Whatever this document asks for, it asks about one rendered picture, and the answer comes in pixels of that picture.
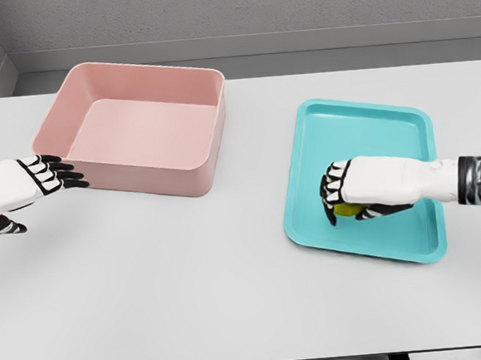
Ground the yellow-green tennis ball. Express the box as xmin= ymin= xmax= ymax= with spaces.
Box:
xmin=332 ymin=200 xmax=371 ymax=220

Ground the pink rectangular basket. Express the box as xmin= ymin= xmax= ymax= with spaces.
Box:
xmin=25 ymin=51 xmax=235 ymax=212

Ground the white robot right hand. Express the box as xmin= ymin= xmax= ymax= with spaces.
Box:
xmin=315 ymin=151 xmax=423 ymax=228

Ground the blue rectangular tray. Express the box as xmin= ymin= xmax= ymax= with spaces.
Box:
xmin=274 ymin=88 xmax=452 ymax=276

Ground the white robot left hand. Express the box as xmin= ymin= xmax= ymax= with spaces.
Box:
xmin=0 ymin=150 xmax=94 ymax=236

